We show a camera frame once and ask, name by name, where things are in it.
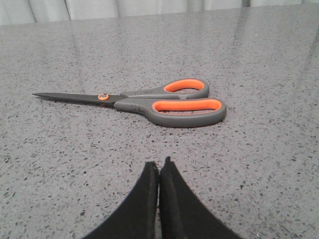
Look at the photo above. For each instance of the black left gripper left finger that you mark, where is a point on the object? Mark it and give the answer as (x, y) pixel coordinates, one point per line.
(135, 217)

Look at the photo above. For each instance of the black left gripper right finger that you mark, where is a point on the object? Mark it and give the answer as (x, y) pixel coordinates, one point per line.
(182, 215)

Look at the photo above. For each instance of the grey orange handled scissors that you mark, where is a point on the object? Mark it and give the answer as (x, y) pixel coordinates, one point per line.
(180, 104)

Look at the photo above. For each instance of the grey pleated curtain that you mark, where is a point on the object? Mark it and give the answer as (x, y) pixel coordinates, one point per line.
(32, 11)

